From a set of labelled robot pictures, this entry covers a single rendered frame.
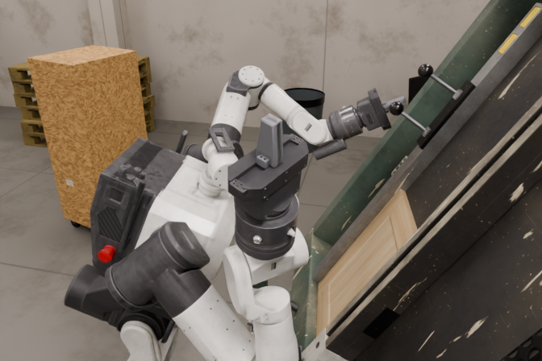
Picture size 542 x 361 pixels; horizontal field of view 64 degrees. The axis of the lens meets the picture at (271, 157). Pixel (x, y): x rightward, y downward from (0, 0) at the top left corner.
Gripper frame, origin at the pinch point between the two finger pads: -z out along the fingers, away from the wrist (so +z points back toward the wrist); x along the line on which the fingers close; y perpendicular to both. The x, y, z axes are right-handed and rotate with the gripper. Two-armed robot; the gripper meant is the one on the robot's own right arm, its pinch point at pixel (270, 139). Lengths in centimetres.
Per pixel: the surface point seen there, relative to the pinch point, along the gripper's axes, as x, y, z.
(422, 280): 27, 18, 41
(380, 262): 37, 7, 56
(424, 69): 70, -8, 21
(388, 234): 44, 4, 54
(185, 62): 254, -335, 215
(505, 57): 75, 8, 14
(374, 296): 22, 12, 46
